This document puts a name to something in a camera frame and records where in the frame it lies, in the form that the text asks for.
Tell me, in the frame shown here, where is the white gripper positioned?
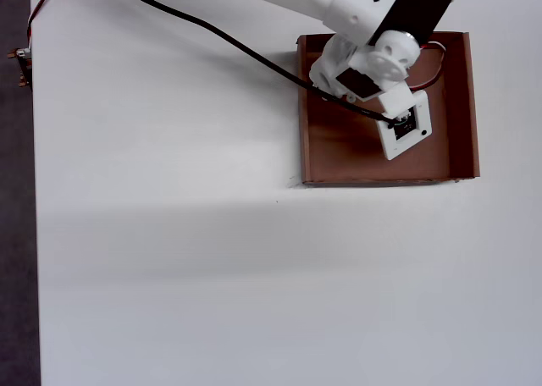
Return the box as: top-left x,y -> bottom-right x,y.
308,34 -> 385,104

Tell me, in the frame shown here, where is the brown cardboard box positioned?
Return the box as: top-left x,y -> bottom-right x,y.
295,30 -> 481,189

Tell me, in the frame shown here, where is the controller circuit board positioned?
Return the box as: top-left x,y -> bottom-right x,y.
7,47 -> 33,91

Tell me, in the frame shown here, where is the black camera cable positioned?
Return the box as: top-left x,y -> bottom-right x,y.
102,0 -> 395,127

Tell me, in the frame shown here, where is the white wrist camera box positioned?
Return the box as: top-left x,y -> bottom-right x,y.
375,85 -> 434,162

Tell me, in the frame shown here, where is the gripper servo cable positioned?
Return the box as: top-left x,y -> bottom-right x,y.
406,41 -> 449,94

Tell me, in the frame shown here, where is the red white board cable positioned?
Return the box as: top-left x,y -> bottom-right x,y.
26,0 -> 65,59

